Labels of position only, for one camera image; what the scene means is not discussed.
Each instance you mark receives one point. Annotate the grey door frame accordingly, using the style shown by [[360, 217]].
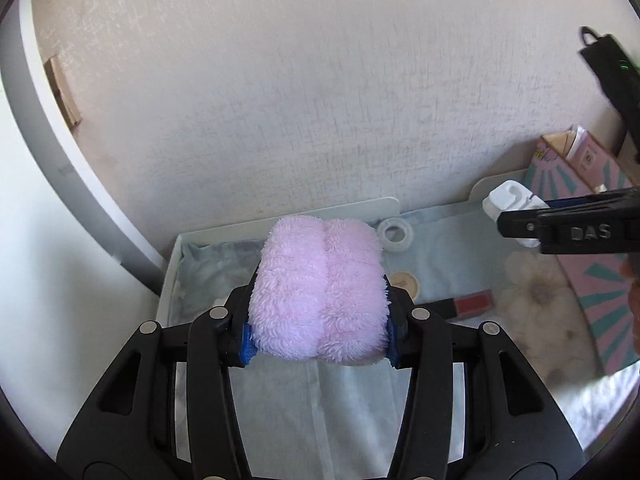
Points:
[[70, 180]]

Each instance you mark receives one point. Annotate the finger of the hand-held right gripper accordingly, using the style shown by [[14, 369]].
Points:
[[590, 232], [580, 202]]

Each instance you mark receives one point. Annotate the small beige round jar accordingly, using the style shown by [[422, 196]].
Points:
[[404, 282]]

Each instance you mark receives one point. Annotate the wooden wall bracket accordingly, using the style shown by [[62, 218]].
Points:
[[62, 90]]

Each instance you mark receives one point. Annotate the pink printed cardboard box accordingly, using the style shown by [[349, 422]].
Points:
[[607, 310]]

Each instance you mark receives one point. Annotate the person's right hand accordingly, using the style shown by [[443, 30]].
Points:
[[636, 310]]

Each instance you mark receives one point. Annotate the red and black lipstick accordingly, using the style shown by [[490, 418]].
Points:
[[470, 305]]

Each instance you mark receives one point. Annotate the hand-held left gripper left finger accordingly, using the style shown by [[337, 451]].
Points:
[[246, 350]]

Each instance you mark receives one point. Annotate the pink fluffy towel roll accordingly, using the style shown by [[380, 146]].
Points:
[[315, 290]]

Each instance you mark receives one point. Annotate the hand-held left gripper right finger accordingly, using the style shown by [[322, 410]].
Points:
[[395, 345]]

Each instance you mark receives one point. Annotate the white paper strip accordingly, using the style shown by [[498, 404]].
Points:
[[580, 137]]

